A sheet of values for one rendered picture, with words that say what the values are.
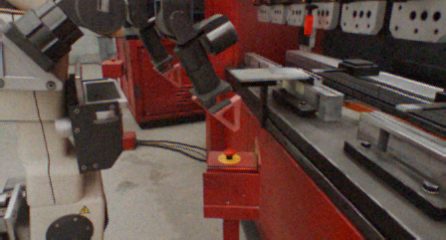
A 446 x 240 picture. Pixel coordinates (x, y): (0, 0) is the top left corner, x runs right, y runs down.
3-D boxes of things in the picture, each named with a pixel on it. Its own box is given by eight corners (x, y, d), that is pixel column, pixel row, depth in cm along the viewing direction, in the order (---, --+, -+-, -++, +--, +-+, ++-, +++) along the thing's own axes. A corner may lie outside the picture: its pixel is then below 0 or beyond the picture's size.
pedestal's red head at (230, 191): (209, 181, 109) (209, 134, 103) (255, 183, 108) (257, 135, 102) (203, 218, 90) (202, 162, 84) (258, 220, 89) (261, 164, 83)
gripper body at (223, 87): (215, 82, 72) (201, 54, 69) (234, 92, 63) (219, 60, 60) (192, 96, 71) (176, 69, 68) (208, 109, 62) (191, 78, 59)
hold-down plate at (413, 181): (342, 149, 84) (343, 139, 83) (360, 148, 85) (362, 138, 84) (435, 221, 56) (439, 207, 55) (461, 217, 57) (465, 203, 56)
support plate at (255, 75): (229, 72, 127) (229, 70, 127) (290, 70, 132) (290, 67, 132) (240, 82, 111) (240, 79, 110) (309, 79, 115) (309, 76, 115)
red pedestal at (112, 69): (110, 143, 300) (99, 57, 273) (136, 141, 304) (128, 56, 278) (107, 151, 281) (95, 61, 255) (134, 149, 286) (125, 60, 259)
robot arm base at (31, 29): (13, 25, 55) (-2, 29, 44) (49, -4, 55) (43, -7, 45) (53, 62, 59) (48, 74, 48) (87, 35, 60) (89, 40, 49)
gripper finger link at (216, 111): (239, 115, 72) (222, 81, 67) (254, 124, 65) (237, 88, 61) (215, 130, 70) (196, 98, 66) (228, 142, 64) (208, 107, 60)
